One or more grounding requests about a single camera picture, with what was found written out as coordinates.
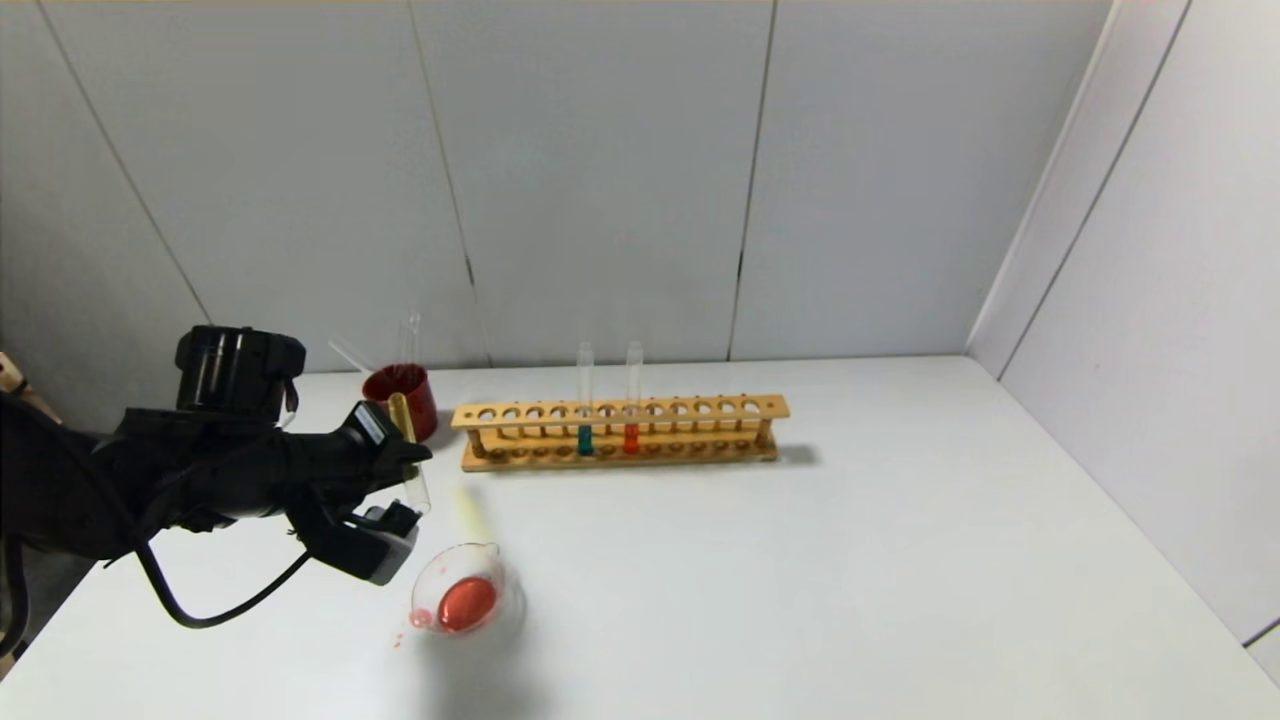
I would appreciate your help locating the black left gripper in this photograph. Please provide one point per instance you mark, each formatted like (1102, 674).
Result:
(371, 428)

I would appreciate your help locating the yellow pigment glass test tube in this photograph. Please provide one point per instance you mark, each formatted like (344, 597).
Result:
(418, 490)

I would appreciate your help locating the red pigment glass test tube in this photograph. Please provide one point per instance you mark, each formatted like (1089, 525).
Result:
(411, 340)
(632, 438)

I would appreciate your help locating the blue pigment glass test tube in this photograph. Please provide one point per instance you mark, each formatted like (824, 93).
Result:
(585, 440)

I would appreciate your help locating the wooden test tube rack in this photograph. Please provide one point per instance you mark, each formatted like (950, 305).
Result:
(680, 410)

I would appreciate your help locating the dark red plastic cup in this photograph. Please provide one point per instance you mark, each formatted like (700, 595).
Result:
(420, 395)

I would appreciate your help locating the clear glass stirring rod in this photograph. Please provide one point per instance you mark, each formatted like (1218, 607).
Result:
(350, 355)

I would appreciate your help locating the clear glass dish with spout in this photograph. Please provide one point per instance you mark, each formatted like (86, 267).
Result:
(468, 600)

